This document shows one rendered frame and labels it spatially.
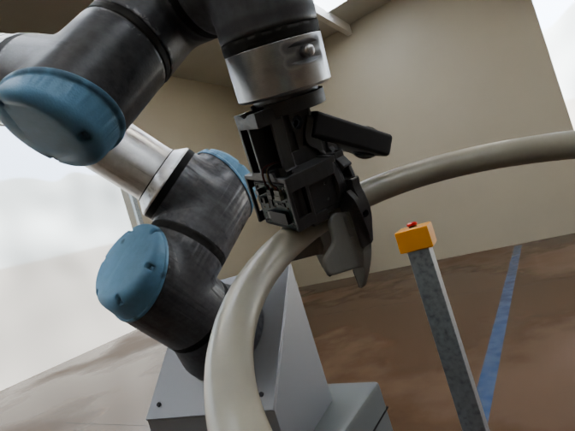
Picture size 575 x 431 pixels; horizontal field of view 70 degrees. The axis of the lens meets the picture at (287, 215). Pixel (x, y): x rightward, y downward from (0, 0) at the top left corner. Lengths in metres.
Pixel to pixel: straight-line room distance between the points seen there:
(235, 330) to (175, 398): 0.61
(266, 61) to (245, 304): 0.19
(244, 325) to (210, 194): 0.47
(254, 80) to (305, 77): 0.04
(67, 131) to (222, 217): 0.41
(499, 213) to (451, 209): 0.65
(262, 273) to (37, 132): 0.22
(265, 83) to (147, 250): 0.39
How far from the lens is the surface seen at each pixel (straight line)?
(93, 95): 0.37
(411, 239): 1.53
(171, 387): 0.90
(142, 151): 0.75
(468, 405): 1.74
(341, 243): 0.41
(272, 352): 0.77
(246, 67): 0.37
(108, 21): 0.41
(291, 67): 0.36
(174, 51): 0.43
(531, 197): 6.53
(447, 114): 6.62
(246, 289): 0.31
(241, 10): 0.36
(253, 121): 0.36
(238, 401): 0.22
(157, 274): 0.65
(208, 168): 0.76
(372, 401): 0.93
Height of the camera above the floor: 1.23
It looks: 1 degrees up
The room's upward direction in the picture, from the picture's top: 17 degrees counter-clockwise
